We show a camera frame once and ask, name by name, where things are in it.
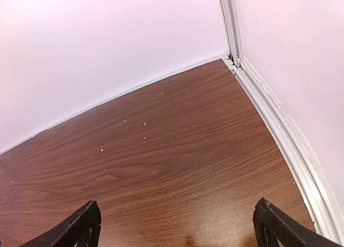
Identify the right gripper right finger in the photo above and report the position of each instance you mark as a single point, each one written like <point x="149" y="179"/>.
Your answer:
<point x="273" y="227"/>

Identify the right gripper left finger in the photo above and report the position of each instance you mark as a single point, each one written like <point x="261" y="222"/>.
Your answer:
<point x="81" y="228"/>

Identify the right side aluminium floor rail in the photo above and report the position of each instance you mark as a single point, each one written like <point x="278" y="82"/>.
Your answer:
<point x="297" y="152"/>

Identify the right aluminium frame post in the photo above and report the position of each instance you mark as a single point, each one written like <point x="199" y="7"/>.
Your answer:
<point x="232" y="30"/>

